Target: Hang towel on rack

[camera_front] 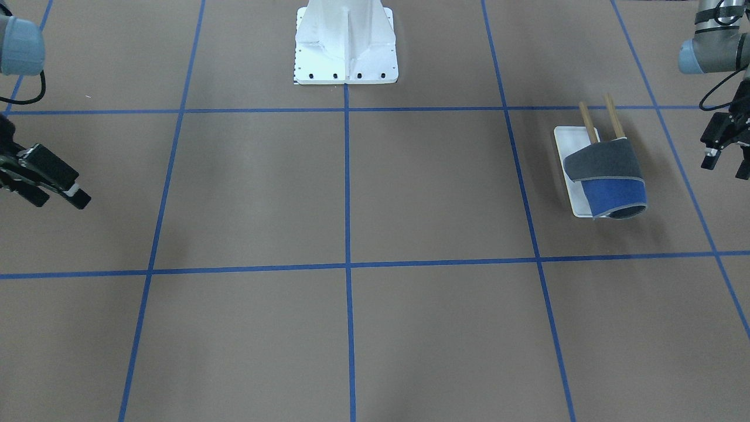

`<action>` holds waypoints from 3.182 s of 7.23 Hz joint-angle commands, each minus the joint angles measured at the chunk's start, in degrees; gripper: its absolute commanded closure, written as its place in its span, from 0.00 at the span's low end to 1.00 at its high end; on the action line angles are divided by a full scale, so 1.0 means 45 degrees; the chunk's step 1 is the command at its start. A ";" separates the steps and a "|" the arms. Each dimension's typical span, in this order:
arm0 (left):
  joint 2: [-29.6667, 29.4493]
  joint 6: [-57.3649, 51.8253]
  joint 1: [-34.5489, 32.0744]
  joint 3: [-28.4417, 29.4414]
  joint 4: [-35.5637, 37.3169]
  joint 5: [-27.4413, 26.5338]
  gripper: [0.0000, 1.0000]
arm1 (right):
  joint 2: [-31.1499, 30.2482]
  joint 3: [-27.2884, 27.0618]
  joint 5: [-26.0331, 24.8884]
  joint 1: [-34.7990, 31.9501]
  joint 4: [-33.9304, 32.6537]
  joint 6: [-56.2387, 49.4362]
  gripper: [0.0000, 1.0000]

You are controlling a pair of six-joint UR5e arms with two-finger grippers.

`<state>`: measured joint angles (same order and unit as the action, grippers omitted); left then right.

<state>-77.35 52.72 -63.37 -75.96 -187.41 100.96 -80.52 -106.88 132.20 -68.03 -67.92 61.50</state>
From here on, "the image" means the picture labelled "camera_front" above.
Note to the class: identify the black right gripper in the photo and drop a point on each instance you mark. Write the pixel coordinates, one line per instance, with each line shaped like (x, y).
(7, 174)

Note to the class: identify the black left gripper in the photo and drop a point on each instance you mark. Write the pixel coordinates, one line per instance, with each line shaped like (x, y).
(722, 132)

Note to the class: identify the grey and blue towel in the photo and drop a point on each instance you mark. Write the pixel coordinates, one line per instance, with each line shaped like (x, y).
(611, 178)

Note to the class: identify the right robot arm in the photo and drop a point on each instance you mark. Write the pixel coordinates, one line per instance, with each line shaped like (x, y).
(23, 54)

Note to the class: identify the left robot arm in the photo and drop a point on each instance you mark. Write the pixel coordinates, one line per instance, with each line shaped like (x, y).
(719, 45)

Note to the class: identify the white towel rack with wooden bars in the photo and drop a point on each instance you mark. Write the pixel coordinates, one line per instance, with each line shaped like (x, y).
(569, 139)

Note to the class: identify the white camera mast with base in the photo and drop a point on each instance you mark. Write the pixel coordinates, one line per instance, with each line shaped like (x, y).
(345, 42)

